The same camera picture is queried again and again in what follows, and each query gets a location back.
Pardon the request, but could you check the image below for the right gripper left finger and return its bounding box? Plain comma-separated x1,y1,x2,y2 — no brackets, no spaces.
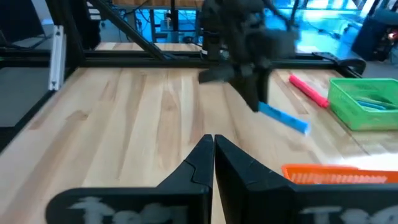
45,134,215,224

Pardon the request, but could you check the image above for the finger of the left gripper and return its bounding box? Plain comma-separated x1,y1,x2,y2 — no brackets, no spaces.
236,73,261,113
259,68,271,103

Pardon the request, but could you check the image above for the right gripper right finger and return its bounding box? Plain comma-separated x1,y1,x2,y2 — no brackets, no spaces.
215,134,398,224

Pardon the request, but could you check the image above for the blue marker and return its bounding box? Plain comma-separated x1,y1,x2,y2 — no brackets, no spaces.
257,101,312,135

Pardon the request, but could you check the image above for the pink highlighter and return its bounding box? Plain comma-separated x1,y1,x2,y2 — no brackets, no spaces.
288,73,330,109

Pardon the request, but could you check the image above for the thin teal marker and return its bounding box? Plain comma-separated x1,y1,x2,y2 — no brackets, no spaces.
354,98,393,111

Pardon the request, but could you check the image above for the orange plastic basket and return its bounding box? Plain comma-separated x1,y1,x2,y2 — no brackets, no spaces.
281,164,398,185

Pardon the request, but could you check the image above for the green plastic basket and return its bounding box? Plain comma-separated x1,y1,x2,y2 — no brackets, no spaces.
328,77,398,131

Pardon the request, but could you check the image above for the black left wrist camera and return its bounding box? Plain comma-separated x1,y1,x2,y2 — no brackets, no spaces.
262,29,300,62

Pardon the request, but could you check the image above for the black aluminium table frame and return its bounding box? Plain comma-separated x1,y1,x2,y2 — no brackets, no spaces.
0,0,368,153

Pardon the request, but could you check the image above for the silver aluminium bracket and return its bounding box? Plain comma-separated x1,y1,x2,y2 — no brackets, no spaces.
49,24,67,91

